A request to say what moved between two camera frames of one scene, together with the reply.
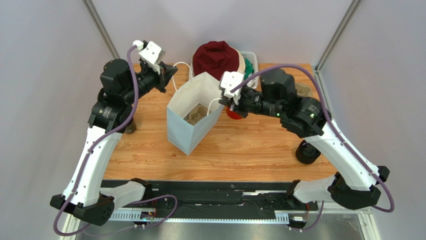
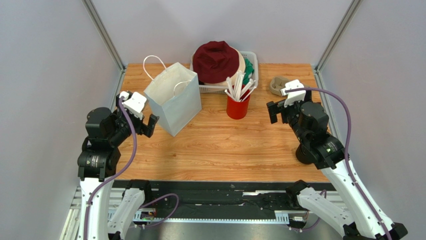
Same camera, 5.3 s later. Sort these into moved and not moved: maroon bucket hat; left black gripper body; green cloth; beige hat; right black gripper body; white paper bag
Moved: left black gripper body; white paper bag; right black gripper body
Not moved: beige hat; green cloth; maroon bucket hat
